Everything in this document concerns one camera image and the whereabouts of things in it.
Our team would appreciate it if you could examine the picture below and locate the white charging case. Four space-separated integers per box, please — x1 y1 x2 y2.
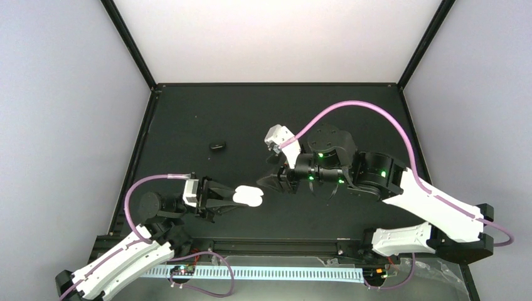
232 185 264 207

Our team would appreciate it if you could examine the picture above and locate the black charging case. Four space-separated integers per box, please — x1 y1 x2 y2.
209 141 226 151

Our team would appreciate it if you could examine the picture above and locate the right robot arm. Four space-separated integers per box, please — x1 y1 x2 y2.
258 124 495 265

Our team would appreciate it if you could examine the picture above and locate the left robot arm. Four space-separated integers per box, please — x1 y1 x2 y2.
55 174 263 300

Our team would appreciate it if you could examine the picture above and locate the left circuit board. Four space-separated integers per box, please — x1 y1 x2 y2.
170 265 196 278

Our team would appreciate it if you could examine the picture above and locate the circuit board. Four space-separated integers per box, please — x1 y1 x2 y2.
363 268 398 279
170 265 196 278

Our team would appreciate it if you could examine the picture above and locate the right circuit board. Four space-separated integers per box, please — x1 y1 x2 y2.
363 268 398 279

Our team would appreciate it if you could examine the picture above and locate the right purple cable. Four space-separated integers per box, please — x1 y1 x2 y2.
279 100 515 248

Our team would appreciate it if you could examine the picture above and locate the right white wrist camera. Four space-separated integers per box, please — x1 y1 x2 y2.
263 124 302 169

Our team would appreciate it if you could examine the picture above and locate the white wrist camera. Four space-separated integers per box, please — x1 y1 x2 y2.
263 124 302 169
182 179 200 208

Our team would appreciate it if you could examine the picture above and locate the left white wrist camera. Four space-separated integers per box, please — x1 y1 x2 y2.
182 179 200 208

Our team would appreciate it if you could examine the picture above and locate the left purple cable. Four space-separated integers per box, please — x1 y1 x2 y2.
58 173 194 301

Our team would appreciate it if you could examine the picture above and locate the purple cable loop front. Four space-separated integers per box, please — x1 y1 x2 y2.
168 250 237 298

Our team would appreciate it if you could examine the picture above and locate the light blue cable duct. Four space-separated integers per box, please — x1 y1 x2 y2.
141 265 364 283

